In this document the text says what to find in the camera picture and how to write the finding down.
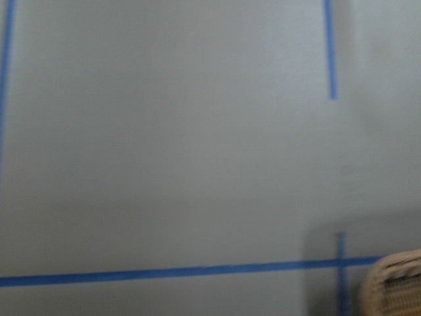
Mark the brown wicker basket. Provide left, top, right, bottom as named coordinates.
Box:
left=360, top=250, right=420, bottom=316

